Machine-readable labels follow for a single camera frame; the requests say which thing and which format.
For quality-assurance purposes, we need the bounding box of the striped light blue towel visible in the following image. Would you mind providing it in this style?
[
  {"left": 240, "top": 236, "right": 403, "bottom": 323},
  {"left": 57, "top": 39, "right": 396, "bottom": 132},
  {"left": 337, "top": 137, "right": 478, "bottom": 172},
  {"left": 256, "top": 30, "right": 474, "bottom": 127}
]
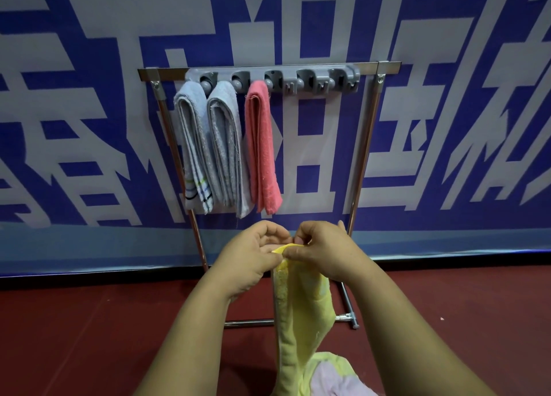
[{"left": 173, "top": 80, "right": 215, "bottom": 215}]

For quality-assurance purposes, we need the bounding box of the grey plastic clip strip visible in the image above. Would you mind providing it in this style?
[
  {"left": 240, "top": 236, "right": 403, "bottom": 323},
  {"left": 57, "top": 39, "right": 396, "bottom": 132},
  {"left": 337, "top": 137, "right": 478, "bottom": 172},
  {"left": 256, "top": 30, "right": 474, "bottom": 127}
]
[{"left": 185, "top": 63, "right": 362, "bottom": 96}]

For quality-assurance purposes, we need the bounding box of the person's left hand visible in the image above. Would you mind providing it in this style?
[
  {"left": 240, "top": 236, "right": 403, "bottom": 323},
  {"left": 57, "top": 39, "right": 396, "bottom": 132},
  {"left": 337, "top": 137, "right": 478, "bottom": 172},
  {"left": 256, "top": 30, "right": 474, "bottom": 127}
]
[{"left": 211, "top": 220, "right": 293, "bottom": 302}]

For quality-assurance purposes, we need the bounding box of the white printed towel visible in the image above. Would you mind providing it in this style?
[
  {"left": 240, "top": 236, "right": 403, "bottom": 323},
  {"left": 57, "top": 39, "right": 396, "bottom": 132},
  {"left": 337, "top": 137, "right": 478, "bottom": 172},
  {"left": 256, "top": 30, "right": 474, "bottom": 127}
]
[{"left": 309, "top": 361, "right": 379, "bottom": 396}]

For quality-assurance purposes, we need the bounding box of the metal towel rack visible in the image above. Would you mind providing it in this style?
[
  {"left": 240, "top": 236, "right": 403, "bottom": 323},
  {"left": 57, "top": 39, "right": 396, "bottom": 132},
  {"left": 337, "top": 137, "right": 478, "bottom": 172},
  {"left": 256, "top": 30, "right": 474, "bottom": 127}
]
[{"left": 137, "top": 60, "right": 402, "bottom": 330}]

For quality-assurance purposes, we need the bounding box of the yellow towel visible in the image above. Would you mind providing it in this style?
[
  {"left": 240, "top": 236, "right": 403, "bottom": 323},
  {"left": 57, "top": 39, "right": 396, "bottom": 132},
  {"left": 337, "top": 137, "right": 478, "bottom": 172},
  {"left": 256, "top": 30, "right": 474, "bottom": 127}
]
[{"left": 270, "top": 243, "right": 360, "bottom": 396}]

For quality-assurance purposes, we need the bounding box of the pink towel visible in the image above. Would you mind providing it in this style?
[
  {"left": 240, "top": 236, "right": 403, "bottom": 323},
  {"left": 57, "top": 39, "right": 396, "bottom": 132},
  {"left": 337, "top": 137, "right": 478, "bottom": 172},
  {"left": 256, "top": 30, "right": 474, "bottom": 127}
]
[{"left": 244, "top": 80, "right": 284, "bottom": 216}]

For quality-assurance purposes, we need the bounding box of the person's right hand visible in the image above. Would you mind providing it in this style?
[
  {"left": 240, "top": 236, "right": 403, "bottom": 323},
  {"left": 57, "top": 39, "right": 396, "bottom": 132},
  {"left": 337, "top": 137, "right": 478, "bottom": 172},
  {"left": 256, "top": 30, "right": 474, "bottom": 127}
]
[{"left": 282, "top": 220, "right": 379, "bottom": 285}]

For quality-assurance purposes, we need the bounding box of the plain light blue towel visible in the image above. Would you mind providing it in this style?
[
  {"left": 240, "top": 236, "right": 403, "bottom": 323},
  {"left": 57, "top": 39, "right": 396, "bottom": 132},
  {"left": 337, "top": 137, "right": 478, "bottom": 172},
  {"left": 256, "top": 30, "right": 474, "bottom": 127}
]
[{"left": 205, "top": 80, "right": 255, "bottom": 219}]

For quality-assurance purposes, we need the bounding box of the blue banner with white characters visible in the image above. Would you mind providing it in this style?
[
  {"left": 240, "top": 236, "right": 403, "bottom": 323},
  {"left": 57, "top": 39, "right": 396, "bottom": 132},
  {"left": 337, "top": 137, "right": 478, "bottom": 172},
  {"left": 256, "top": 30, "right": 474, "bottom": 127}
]
[{"left": 0, "top": 0, "right": 551, "bottom": 276}]

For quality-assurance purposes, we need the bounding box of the person's left forearm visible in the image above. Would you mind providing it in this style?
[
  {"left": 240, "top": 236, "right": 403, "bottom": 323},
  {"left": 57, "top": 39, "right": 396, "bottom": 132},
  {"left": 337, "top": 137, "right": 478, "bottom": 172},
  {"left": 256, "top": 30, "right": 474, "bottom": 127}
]
[{"left": 133, "top": 273, "right": 233, "bottom": 396}]

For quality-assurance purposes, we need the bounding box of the person's right forearm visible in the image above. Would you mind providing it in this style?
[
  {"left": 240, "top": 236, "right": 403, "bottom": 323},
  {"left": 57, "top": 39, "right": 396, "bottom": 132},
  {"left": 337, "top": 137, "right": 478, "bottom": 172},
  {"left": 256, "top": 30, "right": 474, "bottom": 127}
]
[{"left": 344, "top": 264, "right": 498, "bottom": 396}]

